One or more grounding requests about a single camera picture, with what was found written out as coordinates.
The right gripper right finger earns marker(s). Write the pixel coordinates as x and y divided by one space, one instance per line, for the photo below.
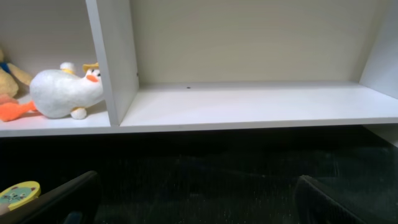
323 205

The yellow and green round toy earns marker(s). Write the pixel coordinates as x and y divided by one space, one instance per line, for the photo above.
18 193

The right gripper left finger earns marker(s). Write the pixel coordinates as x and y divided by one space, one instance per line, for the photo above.
68 199

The yellow plush duck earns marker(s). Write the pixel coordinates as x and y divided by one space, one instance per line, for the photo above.
7 81

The white plush duck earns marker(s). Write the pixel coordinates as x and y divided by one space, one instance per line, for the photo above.
59 93

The white shelf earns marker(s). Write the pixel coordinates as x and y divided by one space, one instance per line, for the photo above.
236 105

